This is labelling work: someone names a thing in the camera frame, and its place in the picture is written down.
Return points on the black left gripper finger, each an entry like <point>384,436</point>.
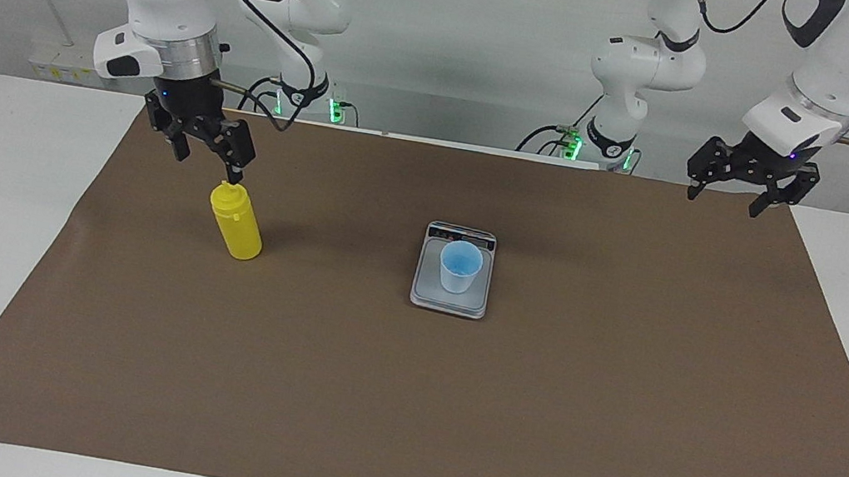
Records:
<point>766,205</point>
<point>695,189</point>

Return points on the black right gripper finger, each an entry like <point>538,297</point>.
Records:
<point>181,148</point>
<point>235,172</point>

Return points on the white power strip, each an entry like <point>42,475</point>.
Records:
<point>55,61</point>

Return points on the silver digital kitchen scale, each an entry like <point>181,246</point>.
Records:
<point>432,297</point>

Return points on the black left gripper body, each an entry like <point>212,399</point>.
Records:
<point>751,163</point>

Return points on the light blue plastic cup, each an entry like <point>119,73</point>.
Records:
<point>459,277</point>

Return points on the brown paper table mat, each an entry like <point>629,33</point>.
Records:
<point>367,398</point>

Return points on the yellow squeeze bottle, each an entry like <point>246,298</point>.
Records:
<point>240,232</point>

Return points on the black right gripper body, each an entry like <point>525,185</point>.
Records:
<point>195,112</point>

